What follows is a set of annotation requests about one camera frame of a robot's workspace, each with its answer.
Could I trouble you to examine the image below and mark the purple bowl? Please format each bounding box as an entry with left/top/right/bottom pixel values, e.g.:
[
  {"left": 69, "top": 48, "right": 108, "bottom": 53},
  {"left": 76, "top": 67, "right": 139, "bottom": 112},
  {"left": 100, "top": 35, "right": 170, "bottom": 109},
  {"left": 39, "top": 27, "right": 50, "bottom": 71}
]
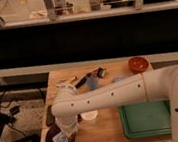
[{"left": 45, "top": 124, "right": 76, "bottom": 142}]

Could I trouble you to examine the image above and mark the light blue towel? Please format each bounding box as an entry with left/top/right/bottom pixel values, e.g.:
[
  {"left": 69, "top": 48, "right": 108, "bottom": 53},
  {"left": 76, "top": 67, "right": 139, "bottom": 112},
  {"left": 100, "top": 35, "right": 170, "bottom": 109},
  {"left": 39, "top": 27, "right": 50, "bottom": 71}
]
[{"left": 53, "top": 133, "right": 69, "bottom": 142}]

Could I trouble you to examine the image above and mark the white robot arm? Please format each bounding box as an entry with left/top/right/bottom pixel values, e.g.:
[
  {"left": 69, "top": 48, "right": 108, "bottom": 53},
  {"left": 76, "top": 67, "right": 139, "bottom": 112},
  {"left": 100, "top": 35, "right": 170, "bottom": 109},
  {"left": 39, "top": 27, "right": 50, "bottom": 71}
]
[{"left": 52, "top": 65, "right": 178, "bottom": 142}]

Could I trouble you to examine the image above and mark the red bowl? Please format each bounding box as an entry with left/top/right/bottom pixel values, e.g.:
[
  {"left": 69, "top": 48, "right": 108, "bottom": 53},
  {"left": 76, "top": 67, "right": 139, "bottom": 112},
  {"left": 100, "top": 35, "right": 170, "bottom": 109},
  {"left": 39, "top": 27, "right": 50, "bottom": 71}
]
[{"left": 128, "top": 56, "right": 149, "bottom": 73}]

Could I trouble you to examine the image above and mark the small black box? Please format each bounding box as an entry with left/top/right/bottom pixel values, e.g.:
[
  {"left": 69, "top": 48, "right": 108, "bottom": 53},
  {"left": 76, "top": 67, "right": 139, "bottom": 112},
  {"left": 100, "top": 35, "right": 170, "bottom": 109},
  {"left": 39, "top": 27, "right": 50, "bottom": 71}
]
[{"left": 97, "top": 67, "right": 106, "bottom": 78}]

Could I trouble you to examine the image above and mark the wooden utensil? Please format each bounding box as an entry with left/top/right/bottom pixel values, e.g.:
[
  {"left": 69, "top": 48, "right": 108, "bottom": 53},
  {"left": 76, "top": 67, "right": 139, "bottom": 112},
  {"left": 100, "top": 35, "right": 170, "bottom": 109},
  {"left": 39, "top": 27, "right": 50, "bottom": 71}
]
[{"left": 56, "top": 77, "right": 78, "bottom": 87}]

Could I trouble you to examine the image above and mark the white cup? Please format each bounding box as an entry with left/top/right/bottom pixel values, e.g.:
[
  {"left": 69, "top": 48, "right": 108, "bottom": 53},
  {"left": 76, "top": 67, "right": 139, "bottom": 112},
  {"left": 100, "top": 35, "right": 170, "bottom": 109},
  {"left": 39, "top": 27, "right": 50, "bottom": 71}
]
[{"left": 81, "top": 110, "right": 98, "bottom": 124}]

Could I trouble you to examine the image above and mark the black remote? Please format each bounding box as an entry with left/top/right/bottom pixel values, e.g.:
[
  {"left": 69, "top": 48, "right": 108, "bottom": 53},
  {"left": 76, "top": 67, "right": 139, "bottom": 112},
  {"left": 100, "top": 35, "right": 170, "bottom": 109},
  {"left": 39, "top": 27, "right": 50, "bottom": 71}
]
[{"left": 46, "top": 105, "right": 55, "bottom": 127}]

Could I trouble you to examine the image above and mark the green tray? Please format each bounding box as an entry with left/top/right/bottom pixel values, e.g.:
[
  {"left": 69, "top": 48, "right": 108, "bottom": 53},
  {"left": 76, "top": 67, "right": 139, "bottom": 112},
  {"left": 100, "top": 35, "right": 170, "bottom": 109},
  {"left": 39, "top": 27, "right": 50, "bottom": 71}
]
[{"left": 118, "top": 100, "right": 171, "bottom": 140}]

